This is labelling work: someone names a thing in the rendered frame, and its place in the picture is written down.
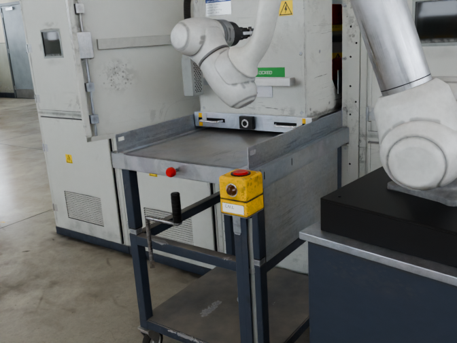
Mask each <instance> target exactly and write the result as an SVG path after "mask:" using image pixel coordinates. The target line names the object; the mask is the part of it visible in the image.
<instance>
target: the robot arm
mask: <svg viewBox="0 0 457 343"><path fill-rule="evenodd" d="M281 2H282V0H259V1H258V9H257V13H256V21H255V25H254V28H252V27H248V28H247V27H246V28H243V27H239V26H238V25H237V24H236V23H234V22H229V21H227V20H224V19H211V18H207V17H194V18H187V19H184V20H181V21H179V22H178V23H177V24H176V25H175V27H174V28H173V30H172V31H171V44H172V46H173V47H174V48H175V49H176V50H177V51H178V52H180V53H182V54H183V55H186V56H188V57H189V58H190V59H192V60H193V61H194V62H195V63H196V64H197V65H198V66H199V67H200V69H201V71H202V72H203V75H204V76H205V79H206V80H207V82H208V84H209V85H210V86H211V88H212V89H213V91H214V92H215V93H216V94H217V96H218V97H219V98H220V99H221V100H222V101H223V102H224V103H225V104H227V105H228V106H229V107H231V108H235V109H240V108H243V107H246V106H247V105H249V104H251V103H252V102H253V101H254V100H255V98H256V96H257V86H256V83H255V82H254V81H255V77H256V75H257V74H258V64H259V63H260V61H261V59H262V58H263V57H264V55H265V53H266V52H267V50H268V48H269V46H270V44H271V40H272V38H273V34H274V31H275V26H276V23H277V17H278V14H279V10H280V5H281ZM350 3H351V5H352V9H353V11H354V15H355V17H356V21H357V23H358V26H359V29H360V32H361V35H362V38H363V41H364V43H365V47H366V49H367V52H368V55H369V58H370V61H371V64H372V67H373V71H374V73H375V76H376V78H377V82H378V84H379V88H380V91H381V93H382V96H380V97H378V99H377V102H376V104H375V107H374V110H373V112H374V116H375V122H376V126H377V134H378V138H379V147H380V152H379V155H380V160H381V162H382V166H383V168H384V170H385V171H386V173H387V174H388V176H389V177H390V178H391V179H392V180H393V181H391V182H389V183H388V190H391V191H398V192H402V193H407V194H410V195H415V196H418V197H422V198H425V199H429V200H433V201H437V202H439V203H442V204H444V205H447V206H453V207H454V206H457V76H431V73H430V69H429V67H428V63H427V61H426V57H425V55H424V51H423V49H422V45H421V42H420V38H419V36H418V32H417V30H416V26H415V24H414V21H413V18H412V15H411V12H410V9H409V6H408V3H407V0H350ZM248 37H250V39H249V41H248V42H247V43H246V44H245V45H244V46H242V47H240V48H238V47H232V46H235V45H237V44H238V42H239V40H243V39H247V38H248ZM230 47H232V48H230Z"/></svg>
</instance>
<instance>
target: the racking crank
mask: <svg viewBox="0 0 457 343"><path fill-rule="evenodd" d="M171 207H172V215H173V220H167V219H163V218H157V217H153V216H146V217H145V222H146V234H147V241H148V252H149V261H150V269H151V268H155V266H154V256H153V250H152V238H151V231H150V221H154V222H158V223H164V224H168V225H173V226H176V227H178V226H179V225H181V224H182V212H181V211H182V210H181V202H180V193H179V192H172V193H171Z"/></svg>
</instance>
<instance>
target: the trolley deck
mask: <svg viewBox="0 0 457 343"><path fill-rule="evenodd" d="M282 133H284V132H274V131H257V130H247V129H229V128H220V127H211V128H208V129H205V130H202V131H198V132H196V133H191V134H189V135H185V136H182V137H179V138H176V139H173V140H169V141H167V142H163V143H160V144H156V145H153V146H150V147H147V148H143V149H141V150H136V151H134V152H130V153H127V154H116V153H117V150H115V151H112V152H111V154H112V165H113V168H117V169H125V170H130V171H135V172H143V173H148V174H156V175H162V176H167V175H166V169H167V168H169V167H173V168H174V169H177V168H178V171H177V172H176V175H175V176H174V178H183V179H187V180H196V181H201V182H209V183H214V184H220V182H219V177H220V176H222V175H224V174H226V173H229V172H231V171H233V170H235V169H239V168H240V167H243V166H245V165H247V164H248V154H247V147H250V146H253V145H255V144H257V143H260V142H263V141H265V140H267V139H270V138H272V137H275V136H277V135H280V134H282ZM348 142H349V127H348V128H341V129H338V130H336V131H334V132H332V133H329V134H328V135H325V136H324V137H321V138H320V139H317V140H315V141H313V142H311V143H309V144H306V145H304V146H302V147H300V148H298V149H296V150H293V151H292V152H289V153H288V154H285V155H283V156H281V157H279V158H277V159H275V160H272V161H270V162H268V163H266V164H264V165H261V166H260V167H257V168H256V169H253V170H251V171H256V172H261V173H262V175H263V188H265V187H266V186H268V185H270V184H272V183H274V182H276V181H277V180H279V179H281V178H283V177H285V176H287V175H288V174H291V173H292V172H294V171H296V170H298V169H300V168H302V167H303V166H305V165H307V164H309V163H311V162H312V161H315V160H316V159H319V158H320V157H322V156H324V155H326V154H328V153H329V152H331V151H333V150H335V149H337V148H338V147H340V146H342V145H344V144H346V143H348Z"/></svg>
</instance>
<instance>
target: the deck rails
mask: <svg viewBox="0 0 457 343"><path fill-rule="evenodd" d="M208 128H211V127H202V126H195V120H194V114H191V115H188V116H183V117H180V118H176V119H173V120H168V121H165V122H160V123H157V124H154V125H149V126H147V127H142V128H138V129H134V130H131V131H126V132H123V133H118V134H115V138H116V149H117V153H116V154H127V153H130V152H134V151H136V150H141V149H143V148H147V147H150V146H153V145H156V144H160V143H163V142H167V141H169V140H173V139H176V138H179V137H182V136H185V135H189V134H191V133H196V132H198V131H202V130H205V129H208ZM341 128H343V127H342V126H341V110H340V111H338V112H335V113H333V114H330V115H328V116H325V117H323V118H320V119H317V120H315V121H313V122H310V123H307V124H305V125H302V126H300V127H297V128H295V129H292V130H290V131H287V132H285V133H282V134H280V135H277V136H275V137H272V138H270V139H267V140H265V141H263V142H260V143H257V144H255V145H253V146H250V147H247V154H248V164H247V165H245V166H243V167H240V168H239V169H245V170H250V171H251V170H253V169H256V168H257V167H260V166H261V165H264V164H266V163H268V162H270V161H272V160H275V159H277V158H279V157H281V156H283V155H285V154H288V153H289V152H292V151H293V150H296V149H298V148H300V147H302V146H304V145H306V144H309V143H311V142H313V141H315V140H317V139H320V138H321V137H324V136H325V135H328V134H329V133H332V132H334V131H336V130H338V129H341ZM122 136H124V140H121V141H118V138H119V137H122ZM251 150H254V154H252V155H250V151H251Z"/></svg>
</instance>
